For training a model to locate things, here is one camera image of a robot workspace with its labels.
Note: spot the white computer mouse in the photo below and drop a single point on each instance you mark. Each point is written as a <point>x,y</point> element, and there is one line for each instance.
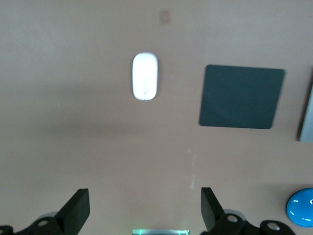
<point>145,76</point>

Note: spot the blue desk lamp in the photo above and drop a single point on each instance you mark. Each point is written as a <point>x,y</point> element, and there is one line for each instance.
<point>300,208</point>

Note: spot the black mouse pad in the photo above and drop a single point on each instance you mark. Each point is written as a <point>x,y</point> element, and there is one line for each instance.
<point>240,96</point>

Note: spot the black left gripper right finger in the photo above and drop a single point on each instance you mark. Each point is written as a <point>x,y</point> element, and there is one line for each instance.
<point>211,210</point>

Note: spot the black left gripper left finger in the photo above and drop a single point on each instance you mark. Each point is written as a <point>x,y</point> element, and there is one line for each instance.
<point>73,210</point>

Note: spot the silver closed laptop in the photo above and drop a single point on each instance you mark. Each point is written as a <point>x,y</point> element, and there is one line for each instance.
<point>307,115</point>

